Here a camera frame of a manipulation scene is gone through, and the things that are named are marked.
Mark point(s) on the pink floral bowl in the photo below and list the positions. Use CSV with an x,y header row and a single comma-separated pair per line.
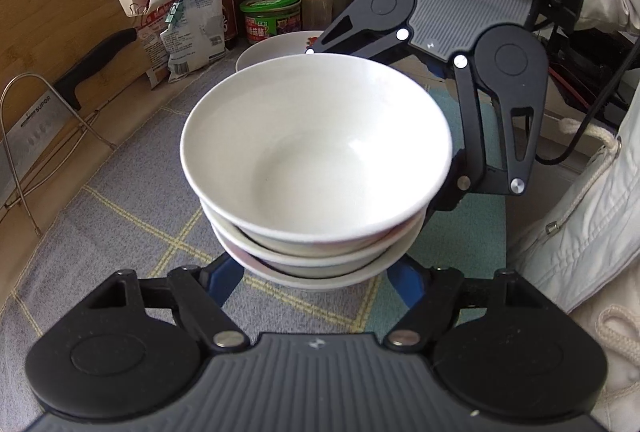
x,y
300,136

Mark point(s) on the shallow white bowl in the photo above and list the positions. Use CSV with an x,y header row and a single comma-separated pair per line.
x,y
225,233

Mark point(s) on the grey checked table mat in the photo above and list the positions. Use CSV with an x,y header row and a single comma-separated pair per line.
x,y
125,192

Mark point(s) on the white blue-print plastic bag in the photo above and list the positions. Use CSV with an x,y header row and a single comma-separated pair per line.
x,y
195,21

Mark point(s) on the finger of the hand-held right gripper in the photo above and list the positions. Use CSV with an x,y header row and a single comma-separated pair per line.
x,y
350,36
472,171

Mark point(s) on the white deep bowl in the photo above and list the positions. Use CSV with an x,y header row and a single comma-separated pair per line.
x,y
320,283

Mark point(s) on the small clipped paper bag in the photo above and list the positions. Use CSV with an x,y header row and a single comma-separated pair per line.
x,y
150,41

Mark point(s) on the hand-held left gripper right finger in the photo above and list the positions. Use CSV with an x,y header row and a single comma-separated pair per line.
x,y
407,279

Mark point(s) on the yellow-lidded spice jar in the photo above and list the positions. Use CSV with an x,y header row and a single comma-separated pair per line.
x,y
316,9

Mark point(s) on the bamboo cutting board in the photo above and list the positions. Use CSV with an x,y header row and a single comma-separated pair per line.
x,y
50,11

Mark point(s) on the dark red-striped object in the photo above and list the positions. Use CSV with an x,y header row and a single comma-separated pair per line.
x,y
575,61

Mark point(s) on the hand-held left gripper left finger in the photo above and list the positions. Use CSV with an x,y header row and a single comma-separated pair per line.
x,y
220,274

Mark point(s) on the green-lidded sauce jar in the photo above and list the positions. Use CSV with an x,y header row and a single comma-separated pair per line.
x,y
270,19

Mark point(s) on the green binder clip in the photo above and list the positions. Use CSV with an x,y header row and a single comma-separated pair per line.
x,y
173,14

